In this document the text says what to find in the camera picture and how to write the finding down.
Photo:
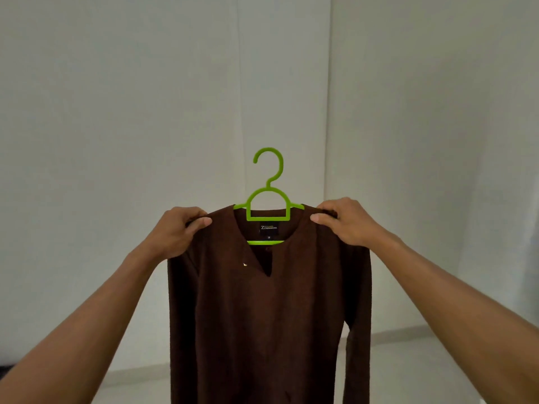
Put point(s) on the person's right hand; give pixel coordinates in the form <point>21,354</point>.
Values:
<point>353,225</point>

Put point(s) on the person's left hand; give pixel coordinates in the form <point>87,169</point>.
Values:
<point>172,236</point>

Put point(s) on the person's right thumb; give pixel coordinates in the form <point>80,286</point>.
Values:
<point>323,220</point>

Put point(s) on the person's left thumb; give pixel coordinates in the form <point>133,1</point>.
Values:
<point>201,226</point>

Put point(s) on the green plastic clothes hanger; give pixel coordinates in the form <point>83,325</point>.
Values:
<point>269,193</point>

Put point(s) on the brown long-sleeved shirt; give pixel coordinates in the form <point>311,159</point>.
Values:
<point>269,315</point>

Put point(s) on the person's right forearm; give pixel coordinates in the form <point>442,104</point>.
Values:
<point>461,317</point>

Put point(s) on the person's left forearm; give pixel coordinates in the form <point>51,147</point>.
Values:
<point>80,332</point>

